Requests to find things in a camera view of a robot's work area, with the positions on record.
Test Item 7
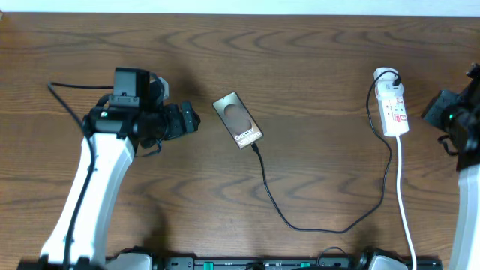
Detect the black USB charging cable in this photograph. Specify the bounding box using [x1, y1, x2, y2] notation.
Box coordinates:
[250, 70, 403, 234]

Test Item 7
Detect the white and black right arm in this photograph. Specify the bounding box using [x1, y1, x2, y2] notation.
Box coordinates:
[421, 63, 479, 270]

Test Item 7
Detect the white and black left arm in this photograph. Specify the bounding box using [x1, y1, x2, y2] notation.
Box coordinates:
[18, 67, 200, 269]

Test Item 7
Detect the white USB charger adapter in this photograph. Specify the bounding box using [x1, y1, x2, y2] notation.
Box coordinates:
[375, 79, 404, 100]

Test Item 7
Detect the white power strip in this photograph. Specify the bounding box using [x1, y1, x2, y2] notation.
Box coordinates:
[373, 67, 410, 137]

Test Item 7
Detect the white power strip cord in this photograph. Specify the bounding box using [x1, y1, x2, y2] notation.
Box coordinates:
[395, 135, 418, 270]

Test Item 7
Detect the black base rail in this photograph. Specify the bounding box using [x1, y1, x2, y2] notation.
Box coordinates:
[108, 245, 443, 270]

